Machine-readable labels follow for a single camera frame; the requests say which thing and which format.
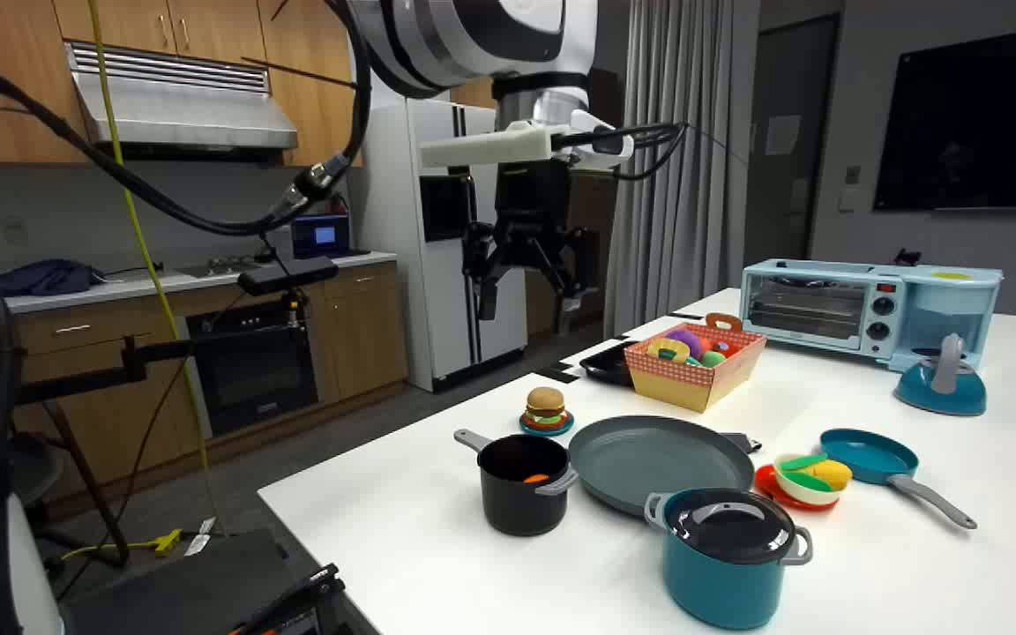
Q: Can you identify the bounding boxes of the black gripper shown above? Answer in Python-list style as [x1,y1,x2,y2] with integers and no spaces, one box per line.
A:
[459,155,592,324]

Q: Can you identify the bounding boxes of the glass lid with grey handle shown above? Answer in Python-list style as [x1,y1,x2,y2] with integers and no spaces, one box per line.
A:
[675,493,801,563]

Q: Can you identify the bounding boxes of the black grill tray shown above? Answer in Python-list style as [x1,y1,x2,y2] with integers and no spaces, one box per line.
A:
[574,338,643,386]

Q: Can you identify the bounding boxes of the toy burger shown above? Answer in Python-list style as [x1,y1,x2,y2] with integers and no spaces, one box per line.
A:
[522,384,573,435]

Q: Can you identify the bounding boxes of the white refrigerator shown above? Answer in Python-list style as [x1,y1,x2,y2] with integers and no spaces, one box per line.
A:
[360,84,533,393]

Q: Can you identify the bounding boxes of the small teal plate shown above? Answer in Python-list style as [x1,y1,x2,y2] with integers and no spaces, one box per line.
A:
[514,405,579,439]

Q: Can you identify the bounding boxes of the purple toy eggplant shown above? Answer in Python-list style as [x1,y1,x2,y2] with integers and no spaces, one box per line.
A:
[663,324,718,362]

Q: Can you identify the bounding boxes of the wooden lower cabinets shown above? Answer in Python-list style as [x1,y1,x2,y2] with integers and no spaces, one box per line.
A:
[6,262,414,485]

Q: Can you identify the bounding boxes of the wooden cabinets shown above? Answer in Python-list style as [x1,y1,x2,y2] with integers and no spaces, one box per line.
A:
[6,262,414,485]
[0,0,360,170]

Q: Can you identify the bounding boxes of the grey curtain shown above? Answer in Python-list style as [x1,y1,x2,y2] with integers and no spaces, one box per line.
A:
[599,0,765,338]

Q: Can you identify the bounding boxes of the orange cardboard basket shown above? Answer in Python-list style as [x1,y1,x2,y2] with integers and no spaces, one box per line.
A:
[625,311,768,415]

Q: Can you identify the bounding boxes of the appliance with blue screen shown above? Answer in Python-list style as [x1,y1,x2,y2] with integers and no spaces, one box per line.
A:
[290,210,357,262]

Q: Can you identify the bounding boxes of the orange red toy food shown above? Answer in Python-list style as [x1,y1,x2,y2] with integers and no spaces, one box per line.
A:
[705,332,758,359]

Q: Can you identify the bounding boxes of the grey bowl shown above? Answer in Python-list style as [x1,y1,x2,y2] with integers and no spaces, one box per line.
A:
[564,412,765,524]

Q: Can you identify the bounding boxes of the light blue toaster oven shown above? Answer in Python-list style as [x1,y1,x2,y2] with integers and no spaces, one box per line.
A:
[739,256,1004,372]

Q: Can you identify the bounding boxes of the black built-in oven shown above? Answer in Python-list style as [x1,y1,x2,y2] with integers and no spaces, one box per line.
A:
[183,308,322,438]

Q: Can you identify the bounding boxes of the dark door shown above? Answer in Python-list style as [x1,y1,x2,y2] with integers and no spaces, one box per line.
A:
[743,14,845,268]

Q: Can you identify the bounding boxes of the small red plate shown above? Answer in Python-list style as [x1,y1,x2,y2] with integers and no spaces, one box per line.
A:
[752,463,847,513]

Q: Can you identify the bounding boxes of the green yellow toy food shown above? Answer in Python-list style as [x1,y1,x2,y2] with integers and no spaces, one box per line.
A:
[772,451,859,511]

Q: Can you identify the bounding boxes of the small teal frying pan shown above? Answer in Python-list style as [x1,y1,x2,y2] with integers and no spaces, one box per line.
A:
[818,425,981,534]

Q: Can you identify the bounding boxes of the steel range hood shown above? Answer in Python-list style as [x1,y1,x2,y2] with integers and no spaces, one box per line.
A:
[63,42,300,155]

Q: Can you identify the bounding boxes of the teal toy kettle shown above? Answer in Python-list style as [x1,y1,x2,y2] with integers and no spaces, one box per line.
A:
[893,332,990,418]

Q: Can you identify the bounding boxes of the dark cloth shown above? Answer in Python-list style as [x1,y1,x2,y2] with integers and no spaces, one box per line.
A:
[0,256,105,300]

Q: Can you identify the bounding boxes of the wooden upper cabinets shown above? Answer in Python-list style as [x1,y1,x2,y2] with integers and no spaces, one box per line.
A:
[0,0,360,170]

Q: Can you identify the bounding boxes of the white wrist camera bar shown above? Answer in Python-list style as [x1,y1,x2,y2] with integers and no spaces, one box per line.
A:
[415,117,643,170]

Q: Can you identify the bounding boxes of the black pot with grey handles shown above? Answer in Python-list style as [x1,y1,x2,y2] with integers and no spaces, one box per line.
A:
[451,425,582,539]

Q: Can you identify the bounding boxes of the yellow cable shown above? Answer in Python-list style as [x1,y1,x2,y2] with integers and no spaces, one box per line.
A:
[80,0,224,524]

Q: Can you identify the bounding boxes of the thick black cable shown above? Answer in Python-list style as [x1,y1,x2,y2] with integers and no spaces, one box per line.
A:
[0,0,377,238]

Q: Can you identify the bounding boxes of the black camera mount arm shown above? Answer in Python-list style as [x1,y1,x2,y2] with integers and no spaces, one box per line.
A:
[0,332,200,415]

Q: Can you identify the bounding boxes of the black wall screen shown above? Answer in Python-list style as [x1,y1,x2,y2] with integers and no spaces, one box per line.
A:
[870,19,1016,218]

